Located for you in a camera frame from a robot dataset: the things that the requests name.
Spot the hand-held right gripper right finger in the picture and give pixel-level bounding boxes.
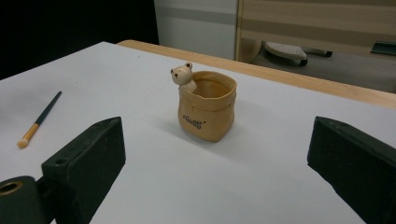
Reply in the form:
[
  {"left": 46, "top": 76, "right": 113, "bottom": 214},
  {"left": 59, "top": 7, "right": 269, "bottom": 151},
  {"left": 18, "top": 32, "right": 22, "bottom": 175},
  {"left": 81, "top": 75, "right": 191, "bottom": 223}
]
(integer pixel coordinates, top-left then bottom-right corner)
[{"left": 306, "top": 116, "right": 396, "bottom": 224}]

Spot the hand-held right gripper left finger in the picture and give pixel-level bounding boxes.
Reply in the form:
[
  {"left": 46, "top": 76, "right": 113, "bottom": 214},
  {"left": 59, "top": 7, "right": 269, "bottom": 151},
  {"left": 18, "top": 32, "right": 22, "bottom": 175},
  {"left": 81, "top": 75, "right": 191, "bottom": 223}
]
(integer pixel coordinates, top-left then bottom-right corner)
[{"left": 41, "top": 116, "right": 127, "bottom": 224}]

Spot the makeup brush with dark handle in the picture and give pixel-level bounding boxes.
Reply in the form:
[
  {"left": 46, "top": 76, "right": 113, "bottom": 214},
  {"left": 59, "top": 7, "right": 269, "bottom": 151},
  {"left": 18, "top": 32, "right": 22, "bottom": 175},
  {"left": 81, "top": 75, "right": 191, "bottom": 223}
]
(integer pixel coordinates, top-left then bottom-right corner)
[{"left": 17, "top": 91, "right": 63, "bottom": 149}]

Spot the tan bag-shaped holder with bear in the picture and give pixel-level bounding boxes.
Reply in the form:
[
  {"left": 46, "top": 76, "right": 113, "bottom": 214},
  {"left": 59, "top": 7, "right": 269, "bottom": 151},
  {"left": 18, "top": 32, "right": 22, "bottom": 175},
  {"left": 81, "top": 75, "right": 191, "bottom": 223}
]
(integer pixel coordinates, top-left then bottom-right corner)
[{"left": 170, "top": 62, "right": 238, "bottom": 143}]

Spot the white chair base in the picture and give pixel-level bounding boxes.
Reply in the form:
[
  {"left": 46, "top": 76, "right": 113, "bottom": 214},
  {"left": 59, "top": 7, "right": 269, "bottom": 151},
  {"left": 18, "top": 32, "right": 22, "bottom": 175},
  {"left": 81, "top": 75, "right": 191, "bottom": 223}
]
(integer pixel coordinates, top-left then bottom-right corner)
[{"left": 263, "top": 41, "right": 333, "bottom": 67}]

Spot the wooden cabinet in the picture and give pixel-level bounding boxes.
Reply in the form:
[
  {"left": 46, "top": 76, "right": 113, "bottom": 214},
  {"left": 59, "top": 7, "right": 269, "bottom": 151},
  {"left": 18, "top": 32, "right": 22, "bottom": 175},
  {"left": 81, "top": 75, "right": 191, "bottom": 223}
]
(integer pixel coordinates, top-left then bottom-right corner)
[{"left": 233, "top": 0, "right": 396, "bottom": 63}]

